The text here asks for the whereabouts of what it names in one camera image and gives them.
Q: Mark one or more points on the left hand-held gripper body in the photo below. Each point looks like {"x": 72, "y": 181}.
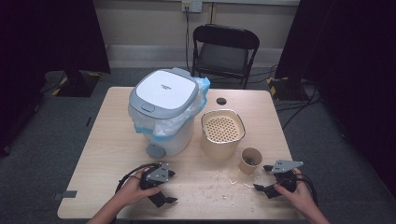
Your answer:
{"x": 157, "y": 175}

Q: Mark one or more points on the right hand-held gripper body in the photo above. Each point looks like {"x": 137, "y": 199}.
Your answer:
{"x": 285, "y": 166}

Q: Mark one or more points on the brown paper cup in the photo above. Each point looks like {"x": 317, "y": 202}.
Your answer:
{"x": 246, "y": 166}

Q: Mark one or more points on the white pedal trash can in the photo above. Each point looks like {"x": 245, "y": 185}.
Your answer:
{"x": 165, "y": 90}

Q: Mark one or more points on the person's right hand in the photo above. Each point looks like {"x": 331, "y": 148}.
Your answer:
{"x": 299, "y": 196}

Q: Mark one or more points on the person's left hand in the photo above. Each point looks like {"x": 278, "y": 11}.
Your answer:
{"x": 130, "y": 191}

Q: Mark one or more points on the scattered spilled scraps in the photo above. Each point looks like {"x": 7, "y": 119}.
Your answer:
{"x": 230, "y": 182}

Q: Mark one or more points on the clear plastic trash bag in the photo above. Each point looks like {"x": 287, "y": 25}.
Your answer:
{"x": 175, "y": 124}

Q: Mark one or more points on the beige strainer bucket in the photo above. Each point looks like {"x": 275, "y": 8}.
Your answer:
{"x": 218, "y": 146}

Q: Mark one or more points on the stand base with striped tape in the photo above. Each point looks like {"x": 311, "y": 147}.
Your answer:
{"x": 81, "y": 84}
{"x": 286, "y": 90}

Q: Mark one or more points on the grey tape strip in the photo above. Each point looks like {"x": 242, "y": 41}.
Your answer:
{"x": 67, "y": 194}

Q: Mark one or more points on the black folding chair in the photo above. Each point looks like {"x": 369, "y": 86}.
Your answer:
{"x": 222, "y": 56}

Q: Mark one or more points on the black curtain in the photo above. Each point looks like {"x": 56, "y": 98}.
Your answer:
{"x": 348, "y": 62}
{"x": 37, "y": 46}

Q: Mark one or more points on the white wall socket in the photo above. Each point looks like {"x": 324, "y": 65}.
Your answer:
{"x": 192, "y": 5}

